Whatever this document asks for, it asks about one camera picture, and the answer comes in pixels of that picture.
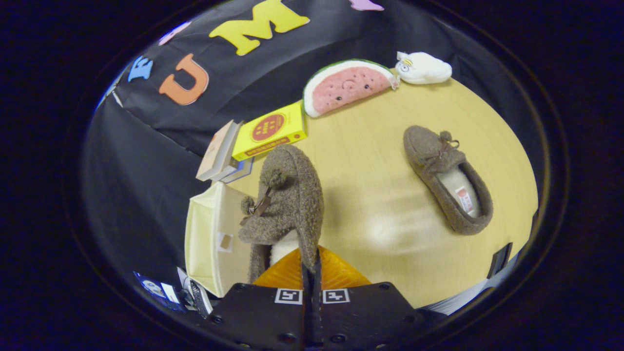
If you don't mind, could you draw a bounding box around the yellow box with red circle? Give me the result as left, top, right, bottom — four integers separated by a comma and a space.
232, 101, 308, 162

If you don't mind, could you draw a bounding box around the blue printed packet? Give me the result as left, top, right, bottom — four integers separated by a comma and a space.
133, 271, 187, 312

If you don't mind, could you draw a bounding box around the brown fuzzy shoe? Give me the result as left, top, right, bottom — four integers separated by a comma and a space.
403, 125, 494, 236
237, 144, 325, 284

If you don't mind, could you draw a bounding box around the white keyboard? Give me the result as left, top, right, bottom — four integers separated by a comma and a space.
176, 267, 214, 318

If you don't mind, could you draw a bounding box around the blue book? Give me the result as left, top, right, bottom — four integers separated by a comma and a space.
222, 157, 254, 184

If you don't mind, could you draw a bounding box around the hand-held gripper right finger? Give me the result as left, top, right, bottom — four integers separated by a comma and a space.
312, 245, 425, 351

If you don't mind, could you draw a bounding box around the white book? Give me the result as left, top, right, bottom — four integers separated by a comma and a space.
211, 155, 247, 182

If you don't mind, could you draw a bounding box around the black rectangular object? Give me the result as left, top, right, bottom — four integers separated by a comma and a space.
487, 242, 513, 279

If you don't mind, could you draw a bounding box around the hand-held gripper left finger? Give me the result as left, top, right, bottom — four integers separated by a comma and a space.
207, 248, 314, 351

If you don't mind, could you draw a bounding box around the watermelon slice plush toy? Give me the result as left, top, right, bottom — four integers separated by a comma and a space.
302, 59, 400, 118

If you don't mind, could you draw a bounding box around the white plush toy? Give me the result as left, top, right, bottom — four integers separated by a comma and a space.
395, 51, 453, 85

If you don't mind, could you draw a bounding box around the beige fabric storage box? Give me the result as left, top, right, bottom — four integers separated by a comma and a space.
184, 181, 266, 298

